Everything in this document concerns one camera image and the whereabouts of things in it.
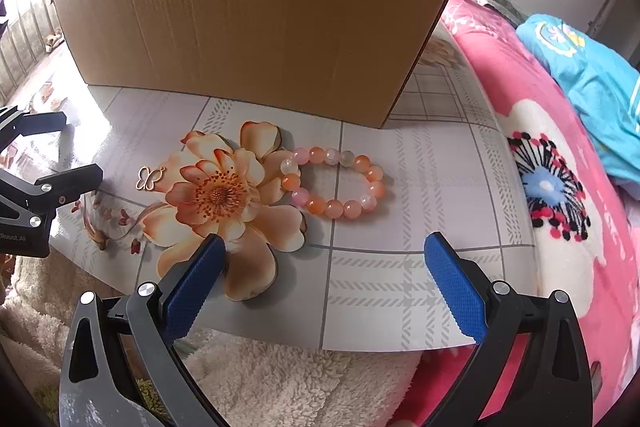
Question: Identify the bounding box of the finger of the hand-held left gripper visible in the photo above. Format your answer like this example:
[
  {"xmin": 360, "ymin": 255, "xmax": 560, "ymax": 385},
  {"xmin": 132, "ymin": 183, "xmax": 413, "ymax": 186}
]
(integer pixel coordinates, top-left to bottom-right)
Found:
[
  {"xmin": 0, "ymin": 106, "xmax": 69, "ymax": 152},
  {"xmin": 0, "ymin": 163, "xmax": 105, "ymax": 216}
]

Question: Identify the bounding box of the blue garment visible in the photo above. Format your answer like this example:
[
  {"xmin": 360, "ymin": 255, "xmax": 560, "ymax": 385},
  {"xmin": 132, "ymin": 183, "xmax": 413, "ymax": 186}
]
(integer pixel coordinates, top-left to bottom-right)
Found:
[{"xmin": 515, "ymin": 13, "xmax": 640, "ymax": 195}]

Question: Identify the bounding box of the grey plaid floral mat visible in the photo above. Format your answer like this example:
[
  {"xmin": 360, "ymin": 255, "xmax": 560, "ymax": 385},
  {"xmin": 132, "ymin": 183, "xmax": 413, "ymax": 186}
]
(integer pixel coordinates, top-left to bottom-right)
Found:
[{"xmin": 0, "ymin": 24, "xmax": 538, "ymax": 353}]

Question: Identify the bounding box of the brown cardboard box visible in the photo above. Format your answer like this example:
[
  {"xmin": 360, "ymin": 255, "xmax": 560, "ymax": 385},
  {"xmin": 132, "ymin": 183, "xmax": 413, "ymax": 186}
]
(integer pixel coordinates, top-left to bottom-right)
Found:
[{"xmin": 51, "ymin": 0, "xmax": 457, "ymax": 130}]

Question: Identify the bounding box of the orange bead bracelet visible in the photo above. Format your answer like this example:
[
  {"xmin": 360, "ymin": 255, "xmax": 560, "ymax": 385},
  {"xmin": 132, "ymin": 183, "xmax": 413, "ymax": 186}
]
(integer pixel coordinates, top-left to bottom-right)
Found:
[{"xmin": 280, "ymin": 146, "xmax": 388, "ymax": 220}]

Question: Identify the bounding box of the gold butterfly pendant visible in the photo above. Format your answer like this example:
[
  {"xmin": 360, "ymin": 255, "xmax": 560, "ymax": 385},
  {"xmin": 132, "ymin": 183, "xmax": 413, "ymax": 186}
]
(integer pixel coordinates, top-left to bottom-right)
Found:
[{"xmin": 136, "ymin": 165, "xmax": 168, "ymax": 194}]

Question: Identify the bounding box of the green plush cloth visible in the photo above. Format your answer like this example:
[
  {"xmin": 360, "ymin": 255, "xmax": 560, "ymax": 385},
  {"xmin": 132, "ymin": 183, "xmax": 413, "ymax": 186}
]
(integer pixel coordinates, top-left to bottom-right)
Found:
[{"xmin": 134, "ymin": 377, "xmax": 168, "ymax": 413}]

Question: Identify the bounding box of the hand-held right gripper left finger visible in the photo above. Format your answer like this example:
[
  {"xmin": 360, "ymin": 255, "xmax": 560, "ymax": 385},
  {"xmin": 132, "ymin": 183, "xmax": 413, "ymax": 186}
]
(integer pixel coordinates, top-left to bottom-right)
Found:
[{"xmin": 59, "ymin": 234, "xmax": 227, "ymax": 427}]

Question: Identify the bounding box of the pink floral blanket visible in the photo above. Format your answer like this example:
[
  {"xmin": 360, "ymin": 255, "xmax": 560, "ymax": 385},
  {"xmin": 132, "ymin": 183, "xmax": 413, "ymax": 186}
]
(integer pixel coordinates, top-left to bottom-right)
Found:
[{"xmin": 435, "ymin": 0, "xmax": 640, "ymax": 427}]

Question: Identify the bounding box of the balcony railing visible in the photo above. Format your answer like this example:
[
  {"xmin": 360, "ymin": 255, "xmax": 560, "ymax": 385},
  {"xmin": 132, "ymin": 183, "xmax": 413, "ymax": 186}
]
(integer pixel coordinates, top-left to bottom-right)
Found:
[{"xmin": 0, "ymin": 0, "xmax": 63, "ymax": 95}]

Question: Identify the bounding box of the white fleece blanket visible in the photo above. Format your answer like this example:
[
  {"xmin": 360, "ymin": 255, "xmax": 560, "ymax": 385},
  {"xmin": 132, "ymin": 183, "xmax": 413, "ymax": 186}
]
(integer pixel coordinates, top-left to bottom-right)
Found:
[{"xmin": 0, "ymin": 252, "xmax": 451, "ymax": 427}]

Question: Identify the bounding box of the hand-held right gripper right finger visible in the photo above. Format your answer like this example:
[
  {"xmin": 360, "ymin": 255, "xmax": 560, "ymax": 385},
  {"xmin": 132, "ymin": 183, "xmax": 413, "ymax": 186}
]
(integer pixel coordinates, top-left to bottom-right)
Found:
[{"xmin": 422, "ymin": 232, "xmax": 593, "ymax": 427}]

